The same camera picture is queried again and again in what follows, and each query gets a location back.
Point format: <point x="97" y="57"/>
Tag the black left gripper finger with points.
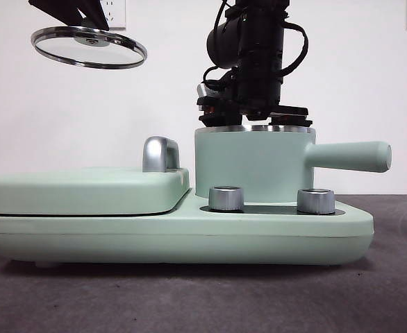
<point x="56" y="8"/>
<point x="97" y="14"/>

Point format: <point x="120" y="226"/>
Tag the glass lid with green knob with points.
<point x="89" y="41"/>

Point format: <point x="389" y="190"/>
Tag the mint green hinged griddle lid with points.
<point x="78" y="194"/>

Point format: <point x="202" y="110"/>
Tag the silver control knob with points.
<point x="226" y="199"/>
<point x="315" y="202"/>

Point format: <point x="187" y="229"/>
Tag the mint green breakfast maker base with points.
<point x="120" y="239"/>

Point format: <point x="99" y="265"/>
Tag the dark grey felt mat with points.
<point x="293" y="298"/>

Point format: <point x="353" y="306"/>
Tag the white wall socket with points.
<point x="115" y="14"/>

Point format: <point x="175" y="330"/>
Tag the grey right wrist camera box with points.
<point x="203" y="92"/>

